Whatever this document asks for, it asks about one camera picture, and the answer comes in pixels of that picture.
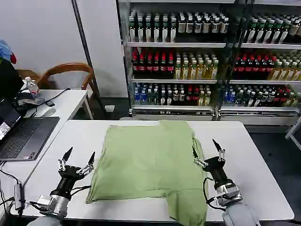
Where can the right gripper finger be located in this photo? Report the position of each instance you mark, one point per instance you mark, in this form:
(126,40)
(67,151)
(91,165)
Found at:
(219,150)
(196,157)

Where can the blue cloth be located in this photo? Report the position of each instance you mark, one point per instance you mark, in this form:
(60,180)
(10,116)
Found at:
(5,48)

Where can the clear plastic water bottle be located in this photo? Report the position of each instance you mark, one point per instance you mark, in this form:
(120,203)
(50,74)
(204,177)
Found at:
(33,88)

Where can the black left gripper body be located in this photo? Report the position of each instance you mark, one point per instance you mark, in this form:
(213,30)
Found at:
(68,175)

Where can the white wall socket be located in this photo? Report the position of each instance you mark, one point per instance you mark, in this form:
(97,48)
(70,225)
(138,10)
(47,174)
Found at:
(110,108)

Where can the white metal frame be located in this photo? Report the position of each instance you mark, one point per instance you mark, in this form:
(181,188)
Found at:
(292,135)

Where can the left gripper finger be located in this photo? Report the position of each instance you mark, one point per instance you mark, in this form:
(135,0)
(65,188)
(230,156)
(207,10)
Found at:
(66,156)
(89,162)

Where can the grey usb hub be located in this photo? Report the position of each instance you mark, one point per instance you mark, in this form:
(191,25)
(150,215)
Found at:
(18,196)

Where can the small black card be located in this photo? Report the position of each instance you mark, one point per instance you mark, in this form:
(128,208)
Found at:
(50,103)

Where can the green shirt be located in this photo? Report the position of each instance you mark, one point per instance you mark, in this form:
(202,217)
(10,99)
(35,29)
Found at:
(145,160)

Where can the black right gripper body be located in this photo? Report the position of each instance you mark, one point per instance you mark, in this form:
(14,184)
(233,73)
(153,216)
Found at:
(217,169)

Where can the brown wooden chair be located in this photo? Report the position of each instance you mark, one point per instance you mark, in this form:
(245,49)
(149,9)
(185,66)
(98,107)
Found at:
(68,67)

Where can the white side desk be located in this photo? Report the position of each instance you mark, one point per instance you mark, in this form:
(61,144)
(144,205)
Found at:
(68,101)

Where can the metal shelf with bottles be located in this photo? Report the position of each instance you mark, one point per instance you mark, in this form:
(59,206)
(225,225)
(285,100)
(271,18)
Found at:
(265,61)
(174,58)

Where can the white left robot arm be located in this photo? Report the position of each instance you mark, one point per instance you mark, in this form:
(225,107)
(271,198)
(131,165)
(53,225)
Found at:
(53,207)

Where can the red item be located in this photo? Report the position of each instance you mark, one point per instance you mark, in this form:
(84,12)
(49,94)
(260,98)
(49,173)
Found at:
(14,58)

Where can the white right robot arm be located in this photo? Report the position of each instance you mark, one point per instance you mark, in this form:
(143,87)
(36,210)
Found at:
(231,195)

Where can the black bag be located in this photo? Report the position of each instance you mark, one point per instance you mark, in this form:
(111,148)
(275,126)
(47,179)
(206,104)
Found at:
(9,80)

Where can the slanted grey metal pole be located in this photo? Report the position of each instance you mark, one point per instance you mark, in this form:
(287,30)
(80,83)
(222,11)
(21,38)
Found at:
(87,51)

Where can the grey laptop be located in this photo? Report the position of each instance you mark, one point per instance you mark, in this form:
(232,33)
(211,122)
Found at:
(26,134)

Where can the grey computer mouse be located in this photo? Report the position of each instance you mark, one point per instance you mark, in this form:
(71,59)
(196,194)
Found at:
(49,111)

